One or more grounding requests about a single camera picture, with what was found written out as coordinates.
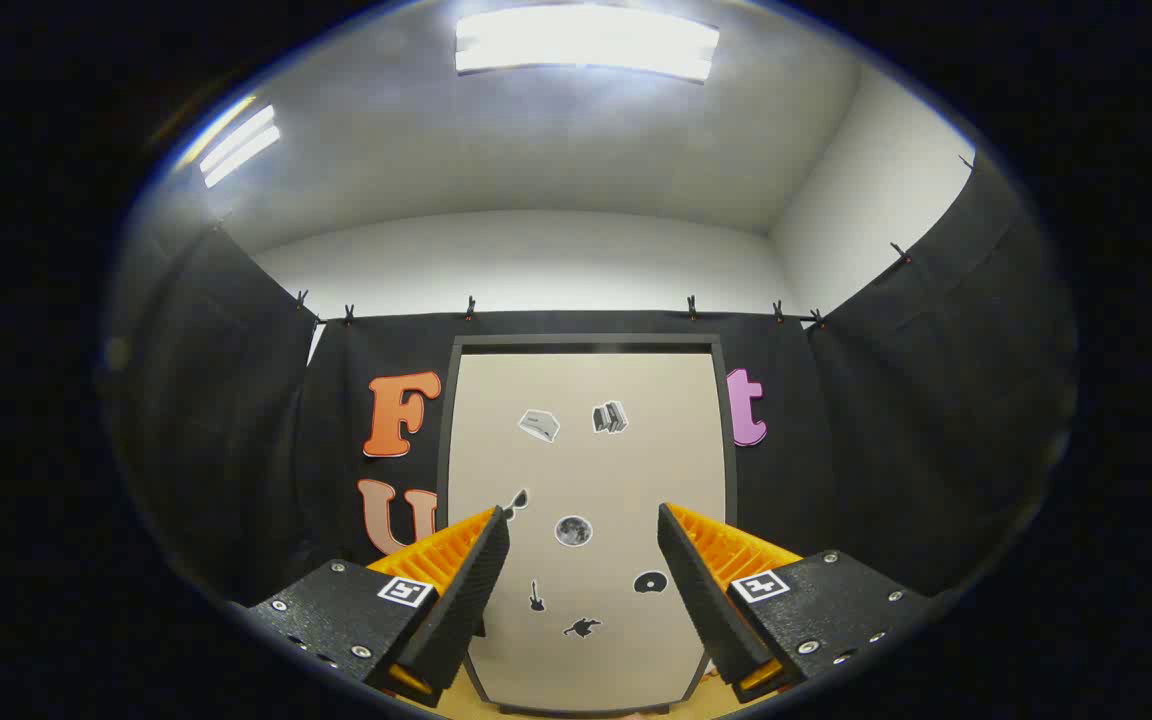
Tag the dark grey shoe cabinet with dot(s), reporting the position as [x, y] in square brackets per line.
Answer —
[586, 342]

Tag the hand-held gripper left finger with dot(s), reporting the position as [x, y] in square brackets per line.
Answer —
[471, 590]

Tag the wide ceiling light panel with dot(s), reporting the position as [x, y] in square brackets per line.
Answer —
[586, 42]

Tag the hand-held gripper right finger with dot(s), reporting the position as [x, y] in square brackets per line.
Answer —
[698, 590]

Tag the beige shoe cabinet door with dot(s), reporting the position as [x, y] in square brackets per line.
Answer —
[586, 470]

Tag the black backdrop cloth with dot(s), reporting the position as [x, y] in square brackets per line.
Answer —
[866, 450]

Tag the narrow ceiling light strip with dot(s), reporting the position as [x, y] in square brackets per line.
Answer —
[239, 145]

